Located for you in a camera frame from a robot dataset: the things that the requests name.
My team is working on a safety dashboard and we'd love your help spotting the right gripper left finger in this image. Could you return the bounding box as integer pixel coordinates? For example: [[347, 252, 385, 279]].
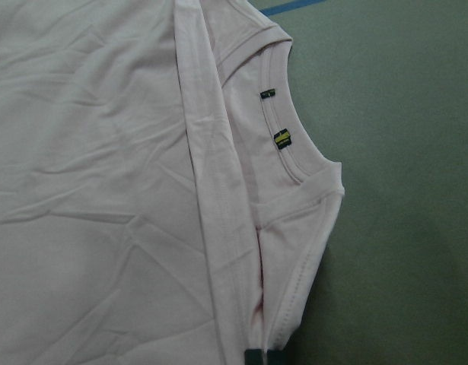
[[244, 349, 262, 365]]

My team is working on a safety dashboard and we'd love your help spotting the pink Snoopy t-shirt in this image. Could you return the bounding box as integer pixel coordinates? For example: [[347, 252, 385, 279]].
[[0, 1, 344, 364]]

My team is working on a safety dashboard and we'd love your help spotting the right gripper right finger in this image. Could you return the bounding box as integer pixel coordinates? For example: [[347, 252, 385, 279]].
[[267, 350, 288, 365]]

